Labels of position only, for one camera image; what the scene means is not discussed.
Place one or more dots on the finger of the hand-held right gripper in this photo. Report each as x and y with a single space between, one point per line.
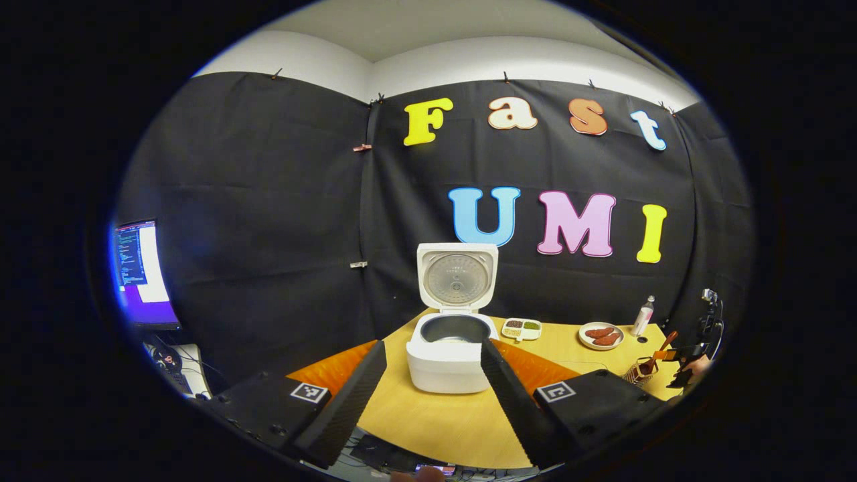
665 354

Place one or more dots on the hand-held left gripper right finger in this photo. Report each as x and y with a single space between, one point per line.
512 408

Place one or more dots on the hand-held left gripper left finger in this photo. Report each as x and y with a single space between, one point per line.
345 408

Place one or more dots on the wooden spoon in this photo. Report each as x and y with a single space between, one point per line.
664 343

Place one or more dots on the white rice cooker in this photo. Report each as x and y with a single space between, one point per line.
448 371

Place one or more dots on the small red label bottle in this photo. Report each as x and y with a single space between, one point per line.
643 320

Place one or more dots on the red sausage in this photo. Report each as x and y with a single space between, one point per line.
598 332
608 340

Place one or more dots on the white divided grain tray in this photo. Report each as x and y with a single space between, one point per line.
521 329

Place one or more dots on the white round plate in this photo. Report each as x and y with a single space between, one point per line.
584 341

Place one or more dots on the small lit screen device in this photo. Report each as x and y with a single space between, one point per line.
435 470

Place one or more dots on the white side desk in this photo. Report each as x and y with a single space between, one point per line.
194 368

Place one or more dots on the black backdrop cloth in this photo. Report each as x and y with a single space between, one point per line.
268 201

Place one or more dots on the computer monitor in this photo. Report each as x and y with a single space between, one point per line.
144 274

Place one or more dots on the row of black cloth clips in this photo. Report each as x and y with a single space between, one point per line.
507 77

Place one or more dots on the black camera stand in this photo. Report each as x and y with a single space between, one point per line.
711 314

